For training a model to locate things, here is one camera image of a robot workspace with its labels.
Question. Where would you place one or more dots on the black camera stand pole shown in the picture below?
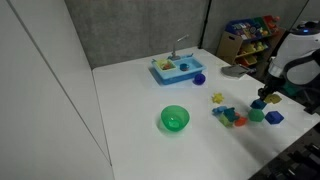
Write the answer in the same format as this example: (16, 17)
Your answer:
(208, 7)

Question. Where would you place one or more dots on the green plastic bowl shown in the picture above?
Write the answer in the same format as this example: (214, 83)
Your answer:
(175, 117)

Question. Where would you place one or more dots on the green cube block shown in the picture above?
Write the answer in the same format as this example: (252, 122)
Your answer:
(256, 115)

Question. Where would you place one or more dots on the yellow spiky star toy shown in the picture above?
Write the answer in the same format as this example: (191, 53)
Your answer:
(217, 98)

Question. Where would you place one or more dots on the orange toy figure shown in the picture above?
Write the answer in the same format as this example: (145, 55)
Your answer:
(240, 121)

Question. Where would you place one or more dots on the grey metal mounting plate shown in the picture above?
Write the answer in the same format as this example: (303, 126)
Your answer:
(234, 71)

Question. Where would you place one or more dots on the dark blue cube block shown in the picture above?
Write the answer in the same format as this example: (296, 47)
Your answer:
(258, 104)

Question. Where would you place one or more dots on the purple blue ball toy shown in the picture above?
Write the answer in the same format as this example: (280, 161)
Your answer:
(199, 79)

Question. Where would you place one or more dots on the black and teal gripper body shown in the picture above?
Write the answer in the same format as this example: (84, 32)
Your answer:
(272, 85)

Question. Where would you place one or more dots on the bright blue cube block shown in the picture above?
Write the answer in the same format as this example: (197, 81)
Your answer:
(274, 117)

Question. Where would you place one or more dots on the light blue toy sink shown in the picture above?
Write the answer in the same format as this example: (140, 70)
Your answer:
(173, 71)

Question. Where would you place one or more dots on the grey toy faucet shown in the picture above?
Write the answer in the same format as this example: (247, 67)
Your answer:
(174, 55)

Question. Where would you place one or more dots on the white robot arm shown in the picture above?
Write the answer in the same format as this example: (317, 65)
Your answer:
(296, 60)

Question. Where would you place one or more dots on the light green toy block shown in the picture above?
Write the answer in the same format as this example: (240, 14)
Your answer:
(224, 120)

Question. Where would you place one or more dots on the yellow toy piece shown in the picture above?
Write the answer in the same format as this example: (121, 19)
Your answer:
(272, 98)

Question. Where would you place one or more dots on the teal blue toy figure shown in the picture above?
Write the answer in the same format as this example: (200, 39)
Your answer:
(229, 113)

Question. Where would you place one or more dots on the toy storage shelf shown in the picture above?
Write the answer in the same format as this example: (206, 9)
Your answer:
(251, 41)

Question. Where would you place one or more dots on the black equipment rack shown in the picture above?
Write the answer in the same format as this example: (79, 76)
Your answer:
(300, 161)

